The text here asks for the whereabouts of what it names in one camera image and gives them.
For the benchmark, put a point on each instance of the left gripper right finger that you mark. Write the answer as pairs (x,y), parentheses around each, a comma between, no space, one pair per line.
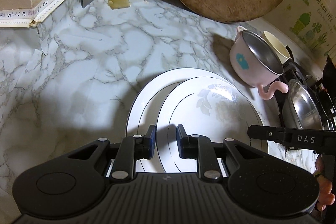
(203,150)

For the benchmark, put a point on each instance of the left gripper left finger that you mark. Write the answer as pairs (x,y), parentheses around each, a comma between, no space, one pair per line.
(131,149)

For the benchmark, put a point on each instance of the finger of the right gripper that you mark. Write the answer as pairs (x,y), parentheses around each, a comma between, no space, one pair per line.
(275,134)

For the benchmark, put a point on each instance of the white plate underneath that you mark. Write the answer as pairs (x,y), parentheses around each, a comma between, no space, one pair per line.
(147,105)

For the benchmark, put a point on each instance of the white floral plate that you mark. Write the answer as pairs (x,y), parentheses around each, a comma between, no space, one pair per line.
(205,106)

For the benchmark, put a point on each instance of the pink steel-lined bowl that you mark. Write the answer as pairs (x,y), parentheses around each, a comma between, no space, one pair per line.
(256,63)

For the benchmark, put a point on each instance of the cream white bowl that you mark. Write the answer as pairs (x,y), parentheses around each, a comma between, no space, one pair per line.
(277,46)

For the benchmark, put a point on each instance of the person's right hand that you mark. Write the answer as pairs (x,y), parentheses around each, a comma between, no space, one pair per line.
(326,197)

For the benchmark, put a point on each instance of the black gas stove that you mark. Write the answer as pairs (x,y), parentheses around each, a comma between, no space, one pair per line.
(317,91)

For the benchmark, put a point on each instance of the black wok pan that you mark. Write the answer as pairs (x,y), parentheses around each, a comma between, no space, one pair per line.
(329,82)

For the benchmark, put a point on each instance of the small yellow sponge piece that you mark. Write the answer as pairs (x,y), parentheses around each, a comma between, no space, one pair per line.
(118,4)

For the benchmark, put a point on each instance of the music-note edge tape strip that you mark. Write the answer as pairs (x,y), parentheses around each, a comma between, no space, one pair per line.
(23,18)

